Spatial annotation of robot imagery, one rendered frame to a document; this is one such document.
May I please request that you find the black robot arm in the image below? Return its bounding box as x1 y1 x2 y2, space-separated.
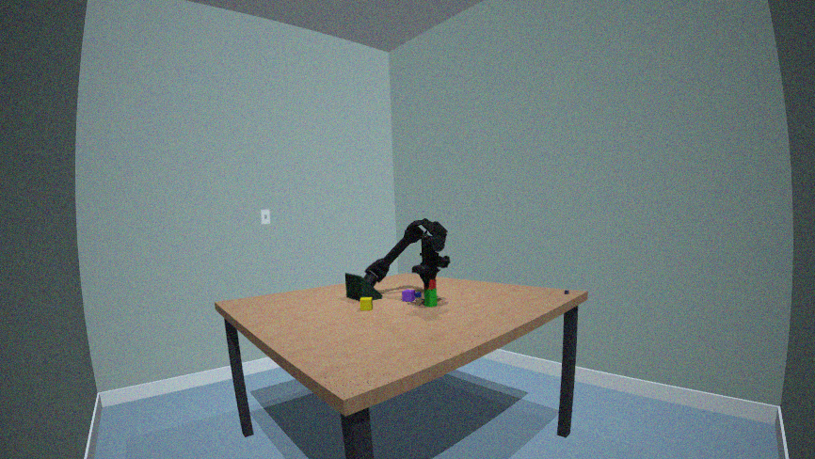
364 218 450 287

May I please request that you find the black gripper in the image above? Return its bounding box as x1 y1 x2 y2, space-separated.
412 250 440 288

